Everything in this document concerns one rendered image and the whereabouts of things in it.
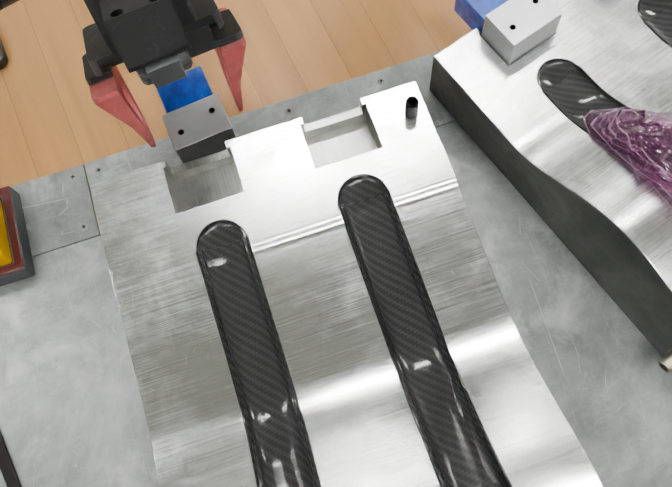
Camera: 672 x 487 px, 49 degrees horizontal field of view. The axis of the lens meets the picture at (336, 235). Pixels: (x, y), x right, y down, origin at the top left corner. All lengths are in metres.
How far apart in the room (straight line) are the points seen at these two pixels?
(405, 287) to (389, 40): 0.27
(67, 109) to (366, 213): 0.32
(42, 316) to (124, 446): 0.13
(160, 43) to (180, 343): 0.20
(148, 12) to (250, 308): 0.21
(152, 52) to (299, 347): 0.22
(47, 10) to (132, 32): 0.32
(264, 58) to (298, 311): 0.28
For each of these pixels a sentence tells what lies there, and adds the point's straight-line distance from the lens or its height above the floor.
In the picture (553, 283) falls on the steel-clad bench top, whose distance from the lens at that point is 0.63.
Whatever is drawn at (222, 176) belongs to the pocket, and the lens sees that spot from 0.59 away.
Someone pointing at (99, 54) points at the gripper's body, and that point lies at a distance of 0.57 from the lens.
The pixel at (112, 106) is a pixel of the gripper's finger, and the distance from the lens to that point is 0.59.
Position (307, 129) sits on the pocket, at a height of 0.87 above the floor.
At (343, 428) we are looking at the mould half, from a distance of 0.50.
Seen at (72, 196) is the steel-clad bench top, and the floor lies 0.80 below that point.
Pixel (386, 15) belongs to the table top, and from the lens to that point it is 0.72.
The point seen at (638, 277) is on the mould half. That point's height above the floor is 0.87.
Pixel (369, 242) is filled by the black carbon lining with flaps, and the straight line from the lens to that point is 0.53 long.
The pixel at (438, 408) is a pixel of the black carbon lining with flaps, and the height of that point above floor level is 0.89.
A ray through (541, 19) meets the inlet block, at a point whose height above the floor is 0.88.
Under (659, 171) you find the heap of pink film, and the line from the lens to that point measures 0.56.
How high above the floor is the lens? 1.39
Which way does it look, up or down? 71 degrees down
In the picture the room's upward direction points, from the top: 10 degrees counter-clockwise
